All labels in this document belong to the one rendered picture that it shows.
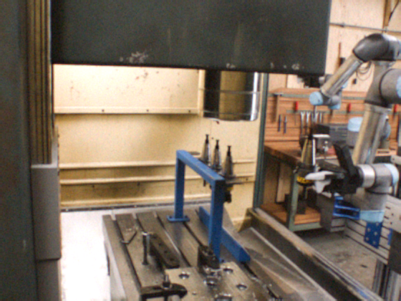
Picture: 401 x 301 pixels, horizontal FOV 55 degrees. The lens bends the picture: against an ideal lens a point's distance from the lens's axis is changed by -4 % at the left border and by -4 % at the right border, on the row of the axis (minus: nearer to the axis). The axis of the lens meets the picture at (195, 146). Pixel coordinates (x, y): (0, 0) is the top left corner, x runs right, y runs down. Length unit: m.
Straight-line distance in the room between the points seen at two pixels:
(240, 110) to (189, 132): 1.14
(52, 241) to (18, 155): 0.22
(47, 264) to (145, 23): 0.51
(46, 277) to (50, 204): 0.15
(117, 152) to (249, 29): 1.26
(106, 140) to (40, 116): 1.28
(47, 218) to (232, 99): 0.49
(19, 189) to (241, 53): 0.54
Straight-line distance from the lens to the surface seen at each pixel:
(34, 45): 0.72
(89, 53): 0.81
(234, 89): 0.95
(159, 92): 2.00
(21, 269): 0.67
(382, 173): 1.34
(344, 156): 1.23
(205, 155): 1.59
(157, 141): 2.04
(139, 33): 0.83
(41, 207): 0.75
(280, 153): 3.62
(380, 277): 2.15
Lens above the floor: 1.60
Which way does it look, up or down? 12 degrees down
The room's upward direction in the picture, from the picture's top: 3 degrees clockwise
